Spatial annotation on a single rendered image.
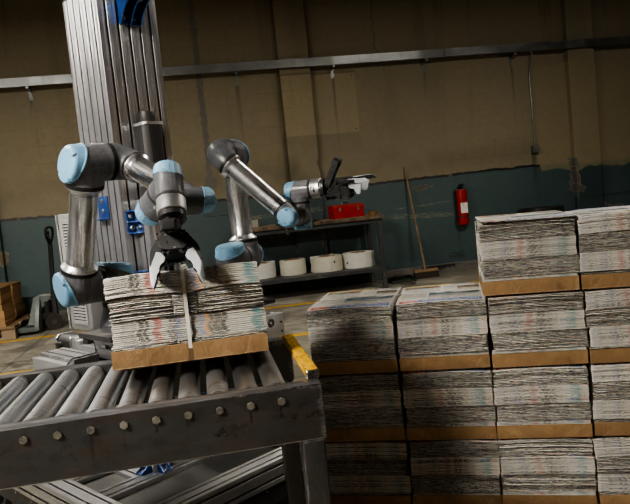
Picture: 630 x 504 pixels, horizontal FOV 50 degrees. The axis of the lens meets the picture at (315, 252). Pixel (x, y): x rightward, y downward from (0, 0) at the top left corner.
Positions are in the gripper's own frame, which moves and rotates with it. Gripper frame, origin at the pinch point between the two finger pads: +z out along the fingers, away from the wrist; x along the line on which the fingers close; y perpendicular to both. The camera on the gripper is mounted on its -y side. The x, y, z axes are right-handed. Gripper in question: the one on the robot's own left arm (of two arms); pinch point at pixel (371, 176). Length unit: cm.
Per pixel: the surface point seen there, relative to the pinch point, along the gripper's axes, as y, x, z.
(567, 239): 22, 36, 68
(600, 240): 23, 35, 77
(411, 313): 40, 45, 19
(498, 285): 33, 41, 47
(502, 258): 25, 39, 48
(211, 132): -21, -534, -339
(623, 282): 36, 37, 82
